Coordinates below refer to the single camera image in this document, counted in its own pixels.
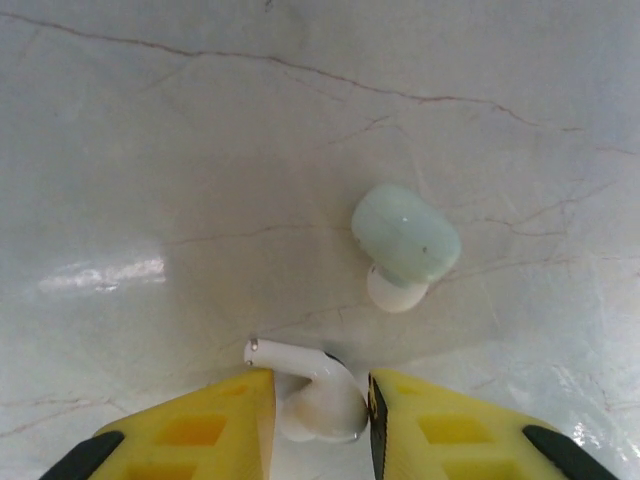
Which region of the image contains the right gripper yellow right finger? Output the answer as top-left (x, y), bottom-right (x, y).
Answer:
top-left (366, 368), bottom-right (600, 480)

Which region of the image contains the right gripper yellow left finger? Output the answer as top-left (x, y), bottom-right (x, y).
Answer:
top-left (49, 368), bottom-right (278, 480)

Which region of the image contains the white wireless earbud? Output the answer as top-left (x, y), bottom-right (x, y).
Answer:
top-left (243, 337), bottom-right (370, 444)

